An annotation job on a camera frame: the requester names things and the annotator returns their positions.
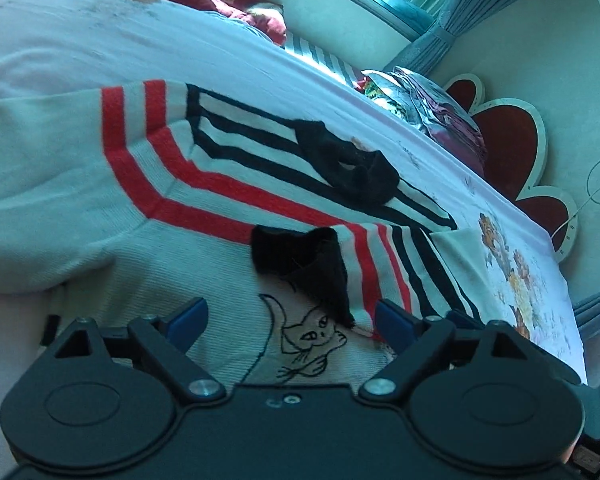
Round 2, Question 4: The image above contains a thin wall cable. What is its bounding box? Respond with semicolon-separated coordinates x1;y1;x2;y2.
550;145;600;241

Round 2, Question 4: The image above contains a red heart-shaped headboard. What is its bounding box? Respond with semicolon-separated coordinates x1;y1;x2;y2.
444;74;578;262

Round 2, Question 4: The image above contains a white floral bed sheet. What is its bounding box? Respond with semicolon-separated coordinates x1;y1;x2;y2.
0;0;585;477

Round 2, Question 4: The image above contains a striped mattress pad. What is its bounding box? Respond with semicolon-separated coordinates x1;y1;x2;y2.
284;30;364;89

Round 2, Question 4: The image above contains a striped white knit sweater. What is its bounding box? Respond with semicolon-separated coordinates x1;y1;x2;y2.
0;80;481;385

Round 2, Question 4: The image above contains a stack of folded quilts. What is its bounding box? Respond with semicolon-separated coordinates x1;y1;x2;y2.
354;67;488;177

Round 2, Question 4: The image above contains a teal right curtain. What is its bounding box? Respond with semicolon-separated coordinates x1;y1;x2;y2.
385;0;517;76

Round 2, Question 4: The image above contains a dark red pillow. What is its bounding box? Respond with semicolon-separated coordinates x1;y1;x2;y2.
169;0;287;47

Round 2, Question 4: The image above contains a blue cushion on windowsill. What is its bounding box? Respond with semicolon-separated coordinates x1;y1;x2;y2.
380;0;434;36

